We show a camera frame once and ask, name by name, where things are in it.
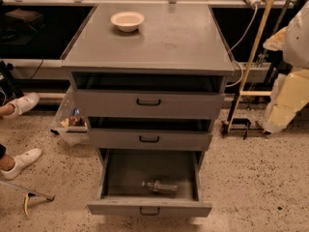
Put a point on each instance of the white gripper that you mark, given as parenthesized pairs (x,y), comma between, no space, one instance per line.
(297,45)

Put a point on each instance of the clear plastic water bottle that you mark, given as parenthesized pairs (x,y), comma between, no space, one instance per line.
(157,186)

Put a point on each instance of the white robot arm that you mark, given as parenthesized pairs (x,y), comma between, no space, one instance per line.
(293,41)

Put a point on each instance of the grey drawer cabinet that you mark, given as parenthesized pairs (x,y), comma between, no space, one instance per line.
(180,39)

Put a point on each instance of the grey bottom drawer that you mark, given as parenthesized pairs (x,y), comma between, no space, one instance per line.
(123,171)

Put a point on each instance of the grey drawer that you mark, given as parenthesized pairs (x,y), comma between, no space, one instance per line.
(110,94)
(123,171)
(149,133)

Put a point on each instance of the grey middle drawer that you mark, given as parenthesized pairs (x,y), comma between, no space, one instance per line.
(149,133)

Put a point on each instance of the grey top drawer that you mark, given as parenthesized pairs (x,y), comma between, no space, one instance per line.
(110,94)

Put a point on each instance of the white paper bowl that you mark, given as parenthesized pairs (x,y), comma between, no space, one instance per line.
(127,21)

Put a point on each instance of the clear plastic trash bag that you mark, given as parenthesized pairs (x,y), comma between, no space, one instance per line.
(69,123)

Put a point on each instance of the upper white sneaker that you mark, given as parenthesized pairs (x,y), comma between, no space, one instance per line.
(19,106)

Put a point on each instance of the white sneaker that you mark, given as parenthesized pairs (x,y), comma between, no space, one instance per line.
(21,162)
(19,106)

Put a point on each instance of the lower white sneaker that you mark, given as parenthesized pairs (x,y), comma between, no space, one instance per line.
(21,162)

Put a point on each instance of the black equipment at left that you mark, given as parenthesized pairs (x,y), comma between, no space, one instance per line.
(10,89)

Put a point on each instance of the yellow wooden ladder frame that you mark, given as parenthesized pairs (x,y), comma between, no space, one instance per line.
(241,91)

